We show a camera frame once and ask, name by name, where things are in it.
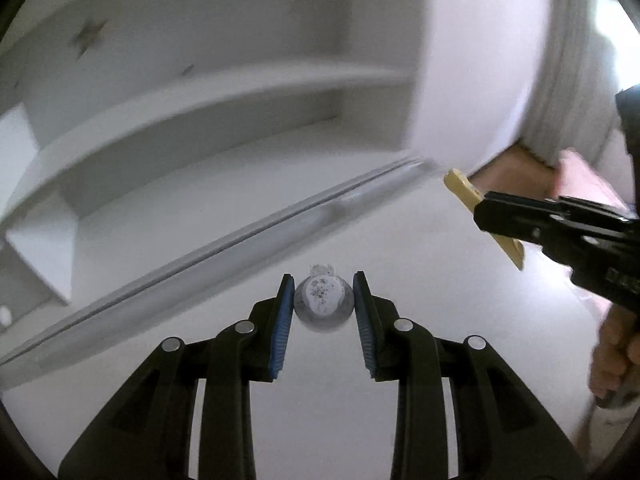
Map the white drawer knob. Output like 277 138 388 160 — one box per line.
0 306 13 327

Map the grey curtain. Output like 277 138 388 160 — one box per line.
518 0 617 167

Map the pink bedding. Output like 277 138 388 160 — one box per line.
551 148 629 212

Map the right hand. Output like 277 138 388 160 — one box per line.
588 304 639 399

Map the yellow plastic tube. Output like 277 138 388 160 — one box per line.
442 168 525 271

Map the white desk hutch shelf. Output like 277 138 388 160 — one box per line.
1 0 550 315

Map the white paper ball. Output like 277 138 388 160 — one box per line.
294 264 355 333

